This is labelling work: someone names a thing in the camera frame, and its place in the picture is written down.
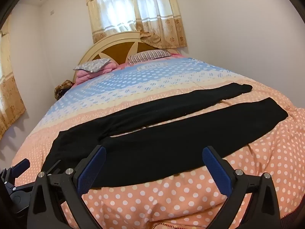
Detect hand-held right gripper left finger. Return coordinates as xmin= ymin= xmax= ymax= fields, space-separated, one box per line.
xmin=27 ymin=145 xmax=107 ymax=229

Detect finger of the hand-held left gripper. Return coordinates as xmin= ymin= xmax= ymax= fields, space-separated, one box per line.
xmin=10 ymin=158 xmax=31 ymax=180
xmin=45 ymin=160 xmax=64 ymax=176

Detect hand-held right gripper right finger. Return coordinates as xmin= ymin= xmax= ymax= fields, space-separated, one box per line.
xmin=202 ymin=145 xmax=281 ymax=229

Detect black pants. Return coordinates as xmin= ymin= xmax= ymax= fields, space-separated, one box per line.
xmin=45 ymin=82 xmax=289 ymax=188

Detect polka dot bedspread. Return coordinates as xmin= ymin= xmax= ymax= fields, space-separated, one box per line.
xmin=11 ymin=57 xmax=305 ymax=229

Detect beige floral side curtain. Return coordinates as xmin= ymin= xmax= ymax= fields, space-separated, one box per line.
xmin=0 ymin=26 xmax=26 ymax=137

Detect brown patterned bag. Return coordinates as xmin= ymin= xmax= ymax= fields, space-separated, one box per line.
xmin=54 ymin=80 xmax=73 ymax=101

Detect pink folded blanket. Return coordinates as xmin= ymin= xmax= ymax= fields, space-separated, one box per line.
xmin=73 ymin=62 xmax=118 ymax=85

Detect grey patterned pillow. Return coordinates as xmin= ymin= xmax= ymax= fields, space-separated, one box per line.
xmin=73 ymin=58 xmax=111 ymax=73

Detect cream wooden headboard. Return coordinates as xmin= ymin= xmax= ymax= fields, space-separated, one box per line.
xmin=73 ymin=31 xmax=168 ymax=86

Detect striped pillow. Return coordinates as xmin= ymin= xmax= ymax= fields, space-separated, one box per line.
xmin=127 ymin=50 xmax=173 ymax=65

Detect beige floral window curtain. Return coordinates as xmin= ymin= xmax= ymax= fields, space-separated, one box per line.
xmin=85 ymin=0 xmax=188 ymax=49

